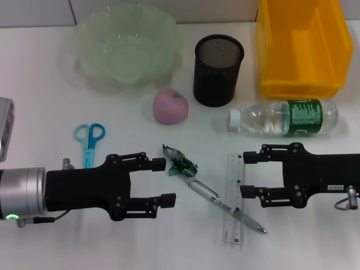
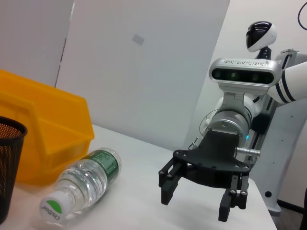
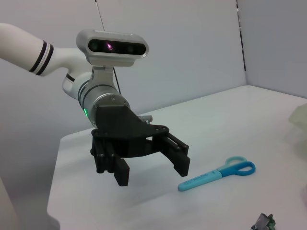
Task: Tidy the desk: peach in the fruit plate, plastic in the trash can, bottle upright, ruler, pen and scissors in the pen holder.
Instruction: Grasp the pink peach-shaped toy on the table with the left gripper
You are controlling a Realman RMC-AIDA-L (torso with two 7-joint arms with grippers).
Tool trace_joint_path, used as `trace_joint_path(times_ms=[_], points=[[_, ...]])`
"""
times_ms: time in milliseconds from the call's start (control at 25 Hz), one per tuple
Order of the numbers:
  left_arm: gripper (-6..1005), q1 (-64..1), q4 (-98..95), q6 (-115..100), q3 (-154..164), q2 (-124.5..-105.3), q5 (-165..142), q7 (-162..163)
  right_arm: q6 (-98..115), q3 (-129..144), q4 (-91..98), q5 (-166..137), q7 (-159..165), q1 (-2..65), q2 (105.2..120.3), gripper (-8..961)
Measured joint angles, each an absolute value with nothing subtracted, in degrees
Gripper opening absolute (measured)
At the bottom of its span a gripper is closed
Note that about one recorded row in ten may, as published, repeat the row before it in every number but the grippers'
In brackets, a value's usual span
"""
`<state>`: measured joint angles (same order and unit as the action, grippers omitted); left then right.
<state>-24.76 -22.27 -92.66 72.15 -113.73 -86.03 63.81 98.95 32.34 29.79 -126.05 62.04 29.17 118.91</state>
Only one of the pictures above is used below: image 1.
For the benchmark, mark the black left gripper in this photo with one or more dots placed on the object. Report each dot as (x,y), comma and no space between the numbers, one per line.
(84,188)

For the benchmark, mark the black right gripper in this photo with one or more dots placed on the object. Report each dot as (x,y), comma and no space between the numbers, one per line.
(323,174)

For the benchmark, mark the green plastic wrapper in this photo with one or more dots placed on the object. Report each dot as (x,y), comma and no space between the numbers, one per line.
(180,164)

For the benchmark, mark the pink toy peach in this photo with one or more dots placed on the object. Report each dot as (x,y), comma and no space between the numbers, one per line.
(168,108)

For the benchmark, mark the clear plastic ruler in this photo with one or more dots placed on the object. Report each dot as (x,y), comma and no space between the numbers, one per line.
(237,174)

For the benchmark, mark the silver ballpoint pen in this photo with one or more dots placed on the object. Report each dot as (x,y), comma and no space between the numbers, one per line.
(211,197)

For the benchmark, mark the blue and teal scissors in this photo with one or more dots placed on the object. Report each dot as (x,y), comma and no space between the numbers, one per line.
(90,152)

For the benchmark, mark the clear bottle with green label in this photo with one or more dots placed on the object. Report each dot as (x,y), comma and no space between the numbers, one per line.
(305,116)

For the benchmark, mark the green translucent fruit bowl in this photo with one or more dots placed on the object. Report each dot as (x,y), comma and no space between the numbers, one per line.
(126,56)

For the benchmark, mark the black mesh cup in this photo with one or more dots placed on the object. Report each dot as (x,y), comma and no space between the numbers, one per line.
(216,78)

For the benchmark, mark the yellow plastic bin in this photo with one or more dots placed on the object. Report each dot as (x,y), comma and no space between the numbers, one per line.
(281,56)

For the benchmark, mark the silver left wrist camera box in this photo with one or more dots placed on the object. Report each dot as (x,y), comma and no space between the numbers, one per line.
(5,129)

